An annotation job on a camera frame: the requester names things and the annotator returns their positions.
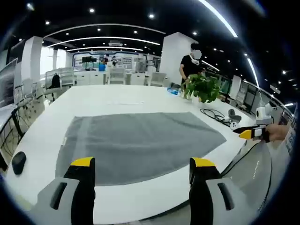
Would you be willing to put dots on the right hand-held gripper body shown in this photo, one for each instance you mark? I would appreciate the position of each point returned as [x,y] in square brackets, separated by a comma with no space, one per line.
[263,114]

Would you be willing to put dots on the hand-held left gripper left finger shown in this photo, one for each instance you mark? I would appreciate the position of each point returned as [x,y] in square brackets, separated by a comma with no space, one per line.
[58,201]

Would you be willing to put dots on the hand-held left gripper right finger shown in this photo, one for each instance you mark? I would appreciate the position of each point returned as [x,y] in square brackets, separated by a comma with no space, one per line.
[211,204]

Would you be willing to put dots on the grey towel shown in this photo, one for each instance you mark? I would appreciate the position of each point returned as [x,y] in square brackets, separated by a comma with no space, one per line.
[140,145]

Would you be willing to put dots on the person's right hand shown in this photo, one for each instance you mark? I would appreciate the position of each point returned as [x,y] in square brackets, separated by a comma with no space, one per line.
[277,132]

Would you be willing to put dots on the white handheld controller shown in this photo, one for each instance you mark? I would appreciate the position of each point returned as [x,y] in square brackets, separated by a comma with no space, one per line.
[234,125]

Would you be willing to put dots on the grey headset stand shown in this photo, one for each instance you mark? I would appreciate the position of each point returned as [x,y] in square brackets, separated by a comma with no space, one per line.
[234,114]

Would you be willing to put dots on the person's grey printed shirt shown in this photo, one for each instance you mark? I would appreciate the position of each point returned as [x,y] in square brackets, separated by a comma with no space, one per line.
[283,168]

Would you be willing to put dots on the black computer mouse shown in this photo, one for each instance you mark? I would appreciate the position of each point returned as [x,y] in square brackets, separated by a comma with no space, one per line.
[18,162]

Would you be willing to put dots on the potted green plant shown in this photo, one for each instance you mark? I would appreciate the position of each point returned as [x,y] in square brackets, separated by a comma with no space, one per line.
[204,87]

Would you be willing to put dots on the blue packet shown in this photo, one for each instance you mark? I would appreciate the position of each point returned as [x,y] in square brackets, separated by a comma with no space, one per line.
[173,90]

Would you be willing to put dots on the white office chair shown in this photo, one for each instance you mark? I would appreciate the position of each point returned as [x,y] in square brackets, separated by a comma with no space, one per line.
[117,76]
[48,80]
[158,79]

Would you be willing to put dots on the white table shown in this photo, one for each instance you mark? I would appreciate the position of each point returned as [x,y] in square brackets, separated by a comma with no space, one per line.
[112,93]

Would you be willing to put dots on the black jacket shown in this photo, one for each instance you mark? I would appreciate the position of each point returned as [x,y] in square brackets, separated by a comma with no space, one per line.
[55,80]

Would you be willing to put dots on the blue box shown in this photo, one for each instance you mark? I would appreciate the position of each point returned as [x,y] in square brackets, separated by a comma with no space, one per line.
[102,68]

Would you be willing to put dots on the dark wall monitor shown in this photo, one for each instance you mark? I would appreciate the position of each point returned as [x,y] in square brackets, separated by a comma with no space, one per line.
[89,59]

